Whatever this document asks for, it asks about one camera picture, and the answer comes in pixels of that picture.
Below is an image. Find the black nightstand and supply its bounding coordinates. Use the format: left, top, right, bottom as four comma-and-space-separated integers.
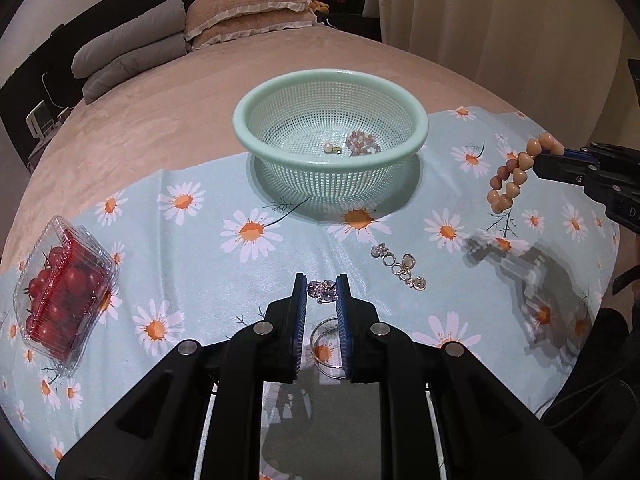
320, 0, 383, 43

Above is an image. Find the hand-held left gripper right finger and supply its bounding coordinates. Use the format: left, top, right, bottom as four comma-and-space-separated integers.
335, 273, 583, 480

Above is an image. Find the grey folded quilt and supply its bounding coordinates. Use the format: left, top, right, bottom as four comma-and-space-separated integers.
82, 32, 189, 105
71, 0, 187, 80

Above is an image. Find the heart bead wooden bracelet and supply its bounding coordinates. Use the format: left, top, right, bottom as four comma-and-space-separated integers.
487, 132, 564, 214

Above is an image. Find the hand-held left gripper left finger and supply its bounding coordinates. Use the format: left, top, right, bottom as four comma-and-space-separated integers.
55, 273, 308, 480

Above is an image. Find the blue daisy print cloth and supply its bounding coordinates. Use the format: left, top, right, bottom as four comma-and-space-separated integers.
0, 105, 621, 480

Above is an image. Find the white bedside appliance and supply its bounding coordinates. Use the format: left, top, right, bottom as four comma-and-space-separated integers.
26, 101, 57, 140

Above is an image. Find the mint green plastic basket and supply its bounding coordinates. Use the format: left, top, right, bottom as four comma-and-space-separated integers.
232, 71, 429, 213

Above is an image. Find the silver crystal brooch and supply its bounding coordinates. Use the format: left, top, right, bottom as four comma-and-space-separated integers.
371, 242, 401, 267

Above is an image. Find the tan bed blanket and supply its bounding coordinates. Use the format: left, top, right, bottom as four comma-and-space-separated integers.
29, 22, 528, 221

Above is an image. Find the pink bead bracelet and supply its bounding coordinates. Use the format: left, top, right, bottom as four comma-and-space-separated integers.
345, 130, 381, 157

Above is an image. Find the beige curtain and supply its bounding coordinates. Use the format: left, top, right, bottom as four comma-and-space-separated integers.
362, 0, 640, 161

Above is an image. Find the black headboard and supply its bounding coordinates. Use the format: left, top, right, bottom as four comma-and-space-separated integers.
0, 0, 373, 161

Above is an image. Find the tan frilled pillow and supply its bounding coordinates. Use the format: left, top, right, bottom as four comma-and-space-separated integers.
185, 7, 319, 52
186, 0, 310, 37

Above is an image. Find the white charging cable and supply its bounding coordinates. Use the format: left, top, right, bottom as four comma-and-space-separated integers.
42, 72, 67, 111

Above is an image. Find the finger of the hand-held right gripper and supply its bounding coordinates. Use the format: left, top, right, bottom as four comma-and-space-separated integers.
534, 153, 603, 187
562, 142, 640, 162

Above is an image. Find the clear box of cherry tomatoes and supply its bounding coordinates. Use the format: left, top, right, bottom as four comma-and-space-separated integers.
12, 215, 117, 377

